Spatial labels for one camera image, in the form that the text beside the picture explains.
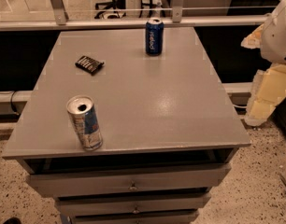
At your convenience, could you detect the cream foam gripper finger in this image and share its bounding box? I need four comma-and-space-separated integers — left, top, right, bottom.
244, 63, 286, 126
241, 24, 264, 49

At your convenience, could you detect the grey drawer cabinet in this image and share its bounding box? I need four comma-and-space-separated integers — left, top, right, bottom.
1, 26, 252, 224

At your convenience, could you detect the black office chair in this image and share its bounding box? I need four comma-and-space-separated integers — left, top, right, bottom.
90, 0, 127, 20

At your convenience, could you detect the silver blue redbull can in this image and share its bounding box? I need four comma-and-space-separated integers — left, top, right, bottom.
66, 95, 102, 150

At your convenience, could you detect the bottom grey drawer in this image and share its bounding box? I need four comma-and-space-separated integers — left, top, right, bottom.
73, 210, 199, 224

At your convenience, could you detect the middle grey drawer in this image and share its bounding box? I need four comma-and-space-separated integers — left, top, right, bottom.
56, 191, 210, 217

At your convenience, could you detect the top grey drawer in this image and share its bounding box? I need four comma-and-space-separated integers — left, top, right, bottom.
27, 163, 231, 197

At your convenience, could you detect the grey drawer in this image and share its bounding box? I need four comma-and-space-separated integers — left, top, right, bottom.
27, 163, 231, 197
56, 191, 210, 217
73, 210, 199, 224

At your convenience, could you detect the blue pepsi can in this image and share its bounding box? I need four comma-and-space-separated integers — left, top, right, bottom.
145, 18, 164, 56

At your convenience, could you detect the grey metal rail frame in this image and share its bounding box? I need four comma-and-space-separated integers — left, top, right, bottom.
0, 0, 280, 31

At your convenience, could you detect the black rxbar chocolate wrapper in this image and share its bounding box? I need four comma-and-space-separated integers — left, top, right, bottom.
75, 55, 104, 76

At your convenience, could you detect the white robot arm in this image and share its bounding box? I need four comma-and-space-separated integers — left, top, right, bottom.
241, 0, 286, 126

